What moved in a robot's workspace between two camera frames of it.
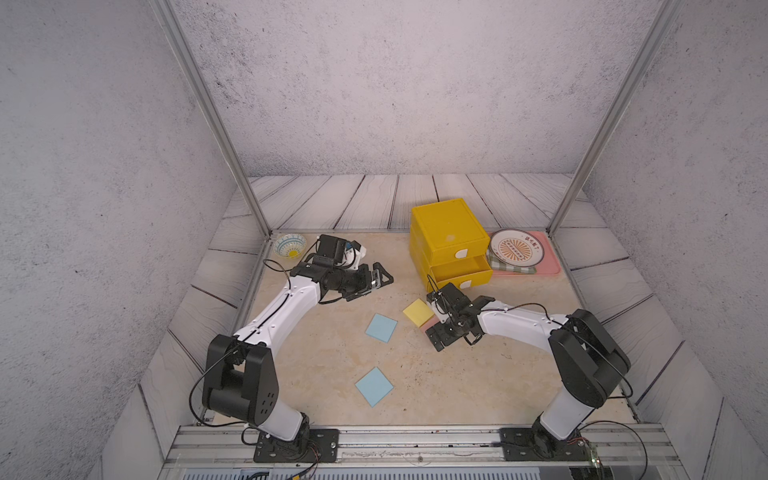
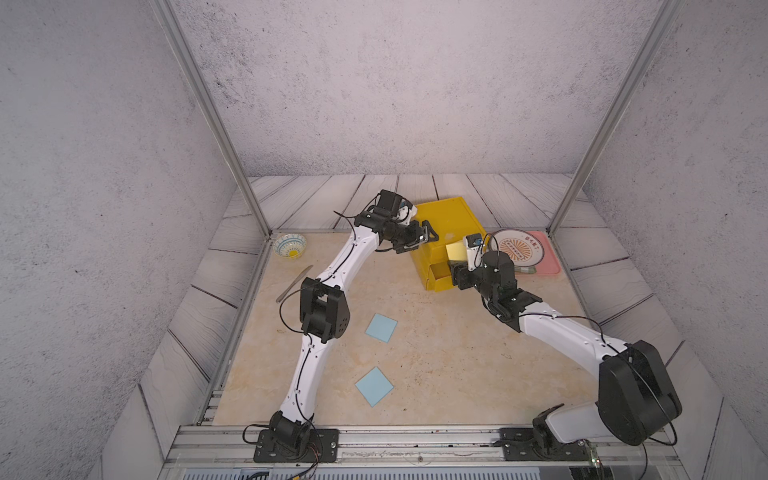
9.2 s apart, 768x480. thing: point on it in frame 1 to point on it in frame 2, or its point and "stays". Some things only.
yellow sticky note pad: x=419 y=312 to x=457 y=251
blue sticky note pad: x=381 y=327 stays
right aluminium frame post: x=615 y=115 stays
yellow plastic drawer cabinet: x=450 y=244 stays
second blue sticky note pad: x=374 y=387 stays
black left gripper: x=364 y=285 to x=414 y=240
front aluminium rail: x=222 y=447 stays
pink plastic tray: x=549 y=263 stays
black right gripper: x=441 y=336 to x=460 y=274
